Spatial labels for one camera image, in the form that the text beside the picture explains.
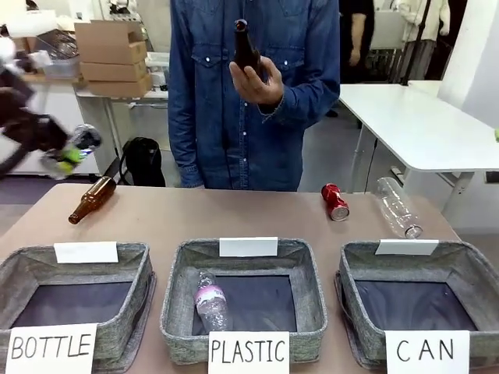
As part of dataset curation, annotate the person torso denim shirt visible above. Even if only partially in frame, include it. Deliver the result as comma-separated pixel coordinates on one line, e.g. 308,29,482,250
168,0,342,192

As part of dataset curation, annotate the black backpack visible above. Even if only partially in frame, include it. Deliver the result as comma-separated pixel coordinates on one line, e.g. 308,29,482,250
119,136,167,188

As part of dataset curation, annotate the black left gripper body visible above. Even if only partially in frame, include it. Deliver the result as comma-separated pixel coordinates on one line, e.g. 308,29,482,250
15,111,70,157

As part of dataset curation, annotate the grey fabric basket for plastic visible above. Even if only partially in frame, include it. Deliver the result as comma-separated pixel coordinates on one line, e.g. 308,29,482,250
159,236,328,366

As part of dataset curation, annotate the person left hand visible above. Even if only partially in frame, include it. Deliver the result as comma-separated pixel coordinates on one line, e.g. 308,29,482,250
228,55,285,105

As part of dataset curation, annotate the plastic bottle with pink label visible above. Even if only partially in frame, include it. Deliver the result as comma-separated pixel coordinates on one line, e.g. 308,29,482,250
193,270,231,335

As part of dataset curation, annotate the large white table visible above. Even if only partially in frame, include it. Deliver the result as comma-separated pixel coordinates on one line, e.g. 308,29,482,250
338,83,499,196

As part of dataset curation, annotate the crushed silver black Pepsi can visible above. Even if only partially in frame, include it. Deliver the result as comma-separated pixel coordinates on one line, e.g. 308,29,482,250
73,123,103,157

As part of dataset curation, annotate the grey fabric basket for bottles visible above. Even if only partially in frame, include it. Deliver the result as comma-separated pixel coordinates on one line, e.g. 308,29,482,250
0,242,157,374

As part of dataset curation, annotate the grey fabric basket for cans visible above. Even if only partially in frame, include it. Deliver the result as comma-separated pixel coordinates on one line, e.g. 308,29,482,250
334,240,499,369

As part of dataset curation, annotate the flat closed cardboard box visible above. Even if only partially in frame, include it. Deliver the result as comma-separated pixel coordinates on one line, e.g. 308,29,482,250
79,60,147,83
87,72,154,98

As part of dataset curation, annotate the white card on plastic basket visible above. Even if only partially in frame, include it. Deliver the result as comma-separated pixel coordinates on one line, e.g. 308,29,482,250
218,235,279,258

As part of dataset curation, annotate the person right forearm denim sleeve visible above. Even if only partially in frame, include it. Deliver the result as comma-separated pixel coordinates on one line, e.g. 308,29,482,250
169,97,206,191

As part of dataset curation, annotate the crushed red can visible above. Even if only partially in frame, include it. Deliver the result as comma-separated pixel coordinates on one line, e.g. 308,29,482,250
320,182,350,222

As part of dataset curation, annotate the brown glass bottle neck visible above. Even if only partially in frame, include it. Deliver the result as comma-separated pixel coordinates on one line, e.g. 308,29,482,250
232,18,263,81

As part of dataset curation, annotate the white desk under cardboard boxes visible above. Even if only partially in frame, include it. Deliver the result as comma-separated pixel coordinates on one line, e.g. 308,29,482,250
73,87,172,178

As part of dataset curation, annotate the open cardboard box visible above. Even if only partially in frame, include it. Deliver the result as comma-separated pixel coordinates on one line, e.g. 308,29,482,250
73,20,148,65

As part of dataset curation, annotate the white card on bottle basket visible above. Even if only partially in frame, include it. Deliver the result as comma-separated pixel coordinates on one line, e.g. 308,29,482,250
53,241,119,264

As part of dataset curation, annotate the paper sign reading PLASTIC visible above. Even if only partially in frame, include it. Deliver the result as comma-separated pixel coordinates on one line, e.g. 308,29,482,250
207,330,291,374

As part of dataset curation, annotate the clear plastic storage bin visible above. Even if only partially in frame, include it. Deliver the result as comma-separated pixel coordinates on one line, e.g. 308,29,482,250
41,57,82,79

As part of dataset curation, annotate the brown glass bottle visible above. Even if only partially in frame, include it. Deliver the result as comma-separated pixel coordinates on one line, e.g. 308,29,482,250
68,175,118,226

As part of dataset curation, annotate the paper sign reading BOTTLE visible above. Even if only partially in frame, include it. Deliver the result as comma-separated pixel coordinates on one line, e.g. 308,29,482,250
5,323,98,374

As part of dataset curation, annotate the person left forearm denim sleeve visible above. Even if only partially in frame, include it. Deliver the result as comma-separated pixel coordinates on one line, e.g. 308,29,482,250
258,73,341,128

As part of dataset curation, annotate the background person in light clothes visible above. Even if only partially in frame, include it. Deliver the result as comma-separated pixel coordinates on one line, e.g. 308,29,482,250
401,0,441,85

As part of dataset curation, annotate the paper sign reading CAN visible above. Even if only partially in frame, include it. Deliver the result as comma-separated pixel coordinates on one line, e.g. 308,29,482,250
384,330,472,374

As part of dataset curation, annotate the clear plastic bottle without label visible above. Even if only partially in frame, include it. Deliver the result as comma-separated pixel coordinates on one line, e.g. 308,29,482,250
376,177,424,240

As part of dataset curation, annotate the white card on can basket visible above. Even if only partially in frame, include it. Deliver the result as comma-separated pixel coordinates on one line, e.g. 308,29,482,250
374,238,441,257

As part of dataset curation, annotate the background person in black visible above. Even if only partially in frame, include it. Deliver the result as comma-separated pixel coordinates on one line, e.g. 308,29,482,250
342,0,377,68

